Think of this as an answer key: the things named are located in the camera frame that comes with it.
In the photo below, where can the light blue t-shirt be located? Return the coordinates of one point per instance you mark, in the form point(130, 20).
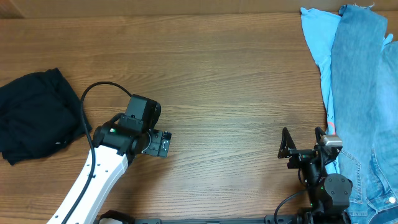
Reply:
point(319, 29)

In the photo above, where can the blue denim jeans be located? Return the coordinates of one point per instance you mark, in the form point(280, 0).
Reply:
point(364, 86)

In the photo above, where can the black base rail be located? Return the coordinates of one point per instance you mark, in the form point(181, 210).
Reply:
point(211, 221)

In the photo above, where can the black t-shirt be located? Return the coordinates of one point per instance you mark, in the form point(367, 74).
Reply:
point(40, 115)

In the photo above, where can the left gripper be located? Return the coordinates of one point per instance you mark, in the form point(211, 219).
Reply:
point(155, 149)

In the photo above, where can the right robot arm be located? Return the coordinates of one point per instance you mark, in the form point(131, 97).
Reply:
point(328, 193)

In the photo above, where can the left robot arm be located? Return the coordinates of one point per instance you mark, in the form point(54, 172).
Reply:
point(116, 144)

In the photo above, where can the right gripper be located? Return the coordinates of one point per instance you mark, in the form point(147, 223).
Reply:
point(305, 154)

